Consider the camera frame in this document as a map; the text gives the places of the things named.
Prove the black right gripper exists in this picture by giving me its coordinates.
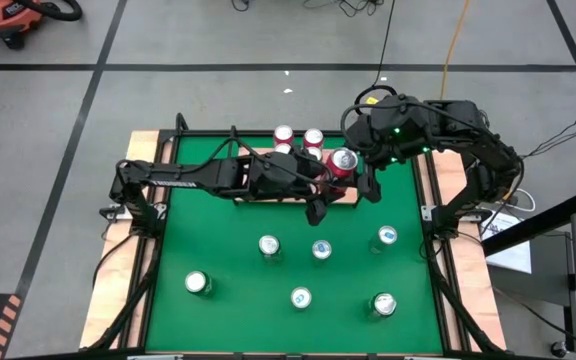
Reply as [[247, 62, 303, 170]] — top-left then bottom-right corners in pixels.
[[346, 116, 400, 204]]

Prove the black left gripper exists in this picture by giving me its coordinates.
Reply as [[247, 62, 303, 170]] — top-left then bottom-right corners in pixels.
[[290, 152, 330, 227]]

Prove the green soda can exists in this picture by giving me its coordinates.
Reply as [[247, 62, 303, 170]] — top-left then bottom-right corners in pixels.
[[365, 292, 397, 322], [258, 234, 284, 266], [184, 270, 217, 300]]

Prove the green table mat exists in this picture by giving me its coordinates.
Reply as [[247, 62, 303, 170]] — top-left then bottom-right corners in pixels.
[[145, 135, 443, 354]]

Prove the white paper sheet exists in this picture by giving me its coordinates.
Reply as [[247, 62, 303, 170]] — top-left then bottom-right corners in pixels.
[[481, 212, 533, 275]]

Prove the orange shop vacuum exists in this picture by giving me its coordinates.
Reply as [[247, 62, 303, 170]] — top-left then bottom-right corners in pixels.
[[0, 0, 44, 51]]

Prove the black metal table frame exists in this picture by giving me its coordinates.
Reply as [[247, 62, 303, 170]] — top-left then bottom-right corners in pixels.
[[80, 112, 507, 360]]

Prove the black coiled floor cable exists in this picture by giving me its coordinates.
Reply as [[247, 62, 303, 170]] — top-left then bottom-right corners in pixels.
[[355, 0, 399, 101]]

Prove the white cable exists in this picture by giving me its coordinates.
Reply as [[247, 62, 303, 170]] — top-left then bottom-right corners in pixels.
[[512, 188, 538, 214]]

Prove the yellow floor cable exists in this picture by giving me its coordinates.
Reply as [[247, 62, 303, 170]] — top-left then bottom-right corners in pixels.
[[440, 0, 472, 101]]

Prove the black vacuum hose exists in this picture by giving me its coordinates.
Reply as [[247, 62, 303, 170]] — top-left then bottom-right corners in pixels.
[[15, 0, 84, 22]]

